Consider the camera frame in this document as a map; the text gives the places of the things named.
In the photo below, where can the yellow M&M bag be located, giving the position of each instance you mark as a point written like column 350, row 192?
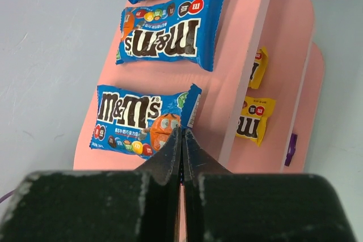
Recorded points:
column 259, row 68

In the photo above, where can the purple M&M bag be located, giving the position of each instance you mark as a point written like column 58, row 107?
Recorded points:
column 291, row 149

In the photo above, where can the blue white candy bar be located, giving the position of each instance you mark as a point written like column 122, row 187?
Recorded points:
column 172, row 31

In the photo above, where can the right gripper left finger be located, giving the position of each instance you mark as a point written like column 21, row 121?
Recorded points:
column 137, row 205

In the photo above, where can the yellow candy bag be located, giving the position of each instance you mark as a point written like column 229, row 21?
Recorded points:
column 252, row 123

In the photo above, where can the pink tiered shelf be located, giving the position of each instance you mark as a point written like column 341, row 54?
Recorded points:
column 293, row 78

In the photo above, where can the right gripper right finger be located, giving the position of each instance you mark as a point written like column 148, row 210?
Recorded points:
column 225, row 206

